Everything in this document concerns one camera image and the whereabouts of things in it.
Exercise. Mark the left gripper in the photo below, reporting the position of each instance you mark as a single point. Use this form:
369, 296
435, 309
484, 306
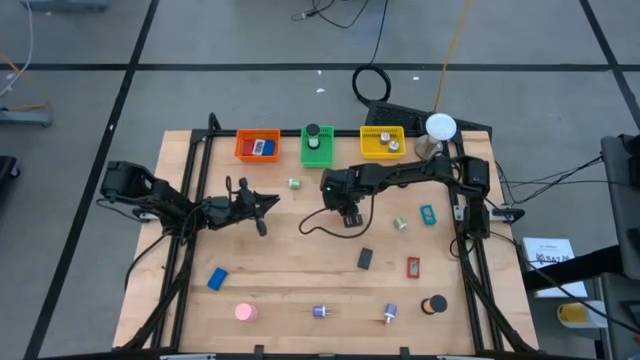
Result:
245, 210

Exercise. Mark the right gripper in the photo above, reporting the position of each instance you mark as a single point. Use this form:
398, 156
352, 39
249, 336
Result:
342, 187

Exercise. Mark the green USB wall charger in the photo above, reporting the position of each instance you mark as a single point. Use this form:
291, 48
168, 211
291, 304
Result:
399, 223
295, 184

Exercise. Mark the black small box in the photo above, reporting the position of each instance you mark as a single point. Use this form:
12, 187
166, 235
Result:
365, 258

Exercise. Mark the blue small box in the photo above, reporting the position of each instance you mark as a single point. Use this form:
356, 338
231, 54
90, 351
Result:
270, 147
217, 278

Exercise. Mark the red small box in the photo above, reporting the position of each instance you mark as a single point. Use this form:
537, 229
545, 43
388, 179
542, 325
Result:
248, 147

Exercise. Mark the blue sand hourglass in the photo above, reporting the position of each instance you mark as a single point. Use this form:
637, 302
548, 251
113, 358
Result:
402, 185

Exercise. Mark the teal staple box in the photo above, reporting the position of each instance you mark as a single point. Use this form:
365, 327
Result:
428, 215

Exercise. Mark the white sand hourglass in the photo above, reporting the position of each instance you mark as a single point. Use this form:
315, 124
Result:
313, 143

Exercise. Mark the white round object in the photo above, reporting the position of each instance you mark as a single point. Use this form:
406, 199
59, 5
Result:
385, 137
394, 146

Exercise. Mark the purple USB wall charger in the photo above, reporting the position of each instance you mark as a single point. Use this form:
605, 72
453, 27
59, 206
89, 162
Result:
318, 311
390, 310

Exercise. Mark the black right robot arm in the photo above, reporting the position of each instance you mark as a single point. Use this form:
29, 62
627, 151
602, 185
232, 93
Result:
415, 172

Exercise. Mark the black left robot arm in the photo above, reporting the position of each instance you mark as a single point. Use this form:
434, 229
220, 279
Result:
150, 197

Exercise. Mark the orange plastic basket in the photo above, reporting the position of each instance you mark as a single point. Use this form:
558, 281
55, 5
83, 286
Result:
257, 159

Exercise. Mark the green plastic basket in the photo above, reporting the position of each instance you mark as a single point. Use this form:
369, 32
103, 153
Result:
325, 157

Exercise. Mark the yellow plastic basket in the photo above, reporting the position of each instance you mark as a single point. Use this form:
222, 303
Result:
370, 150

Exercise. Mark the red staple box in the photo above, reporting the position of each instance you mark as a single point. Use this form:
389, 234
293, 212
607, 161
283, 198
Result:
413, 267

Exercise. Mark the pink hourglass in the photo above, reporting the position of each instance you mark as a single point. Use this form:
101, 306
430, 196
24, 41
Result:
244, 312

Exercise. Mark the orange sand hourglass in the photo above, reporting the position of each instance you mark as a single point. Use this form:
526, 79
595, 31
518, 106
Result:
437, 303

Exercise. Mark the black perforated panel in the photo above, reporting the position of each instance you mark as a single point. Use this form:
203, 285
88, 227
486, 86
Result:
425, 120

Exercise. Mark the white mushroom table lamp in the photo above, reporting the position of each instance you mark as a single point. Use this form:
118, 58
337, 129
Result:
440, 126

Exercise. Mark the white paper booklet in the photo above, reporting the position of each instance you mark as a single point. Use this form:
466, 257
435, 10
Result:
547, 250

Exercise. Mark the black metal beam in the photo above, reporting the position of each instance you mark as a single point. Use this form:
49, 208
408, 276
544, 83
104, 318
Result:
555, 276

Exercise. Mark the yellow plastic container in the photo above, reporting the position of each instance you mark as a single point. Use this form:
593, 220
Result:
572, 314

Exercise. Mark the grey floor bar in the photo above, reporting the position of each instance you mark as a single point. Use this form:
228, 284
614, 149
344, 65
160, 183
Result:
25, 119

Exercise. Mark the grey equipment cabinet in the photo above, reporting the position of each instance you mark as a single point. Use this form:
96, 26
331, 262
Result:
620, 320
617, 210

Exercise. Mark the grey floor plate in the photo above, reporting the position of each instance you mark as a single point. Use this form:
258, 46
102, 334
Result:
65, 5

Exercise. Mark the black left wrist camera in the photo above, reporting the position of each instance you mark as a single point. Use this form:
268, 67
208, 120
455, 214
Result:
218, 205

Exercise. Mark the black metal table frame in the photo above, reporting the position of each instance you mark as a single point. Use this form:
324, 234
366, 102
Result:
290, 133

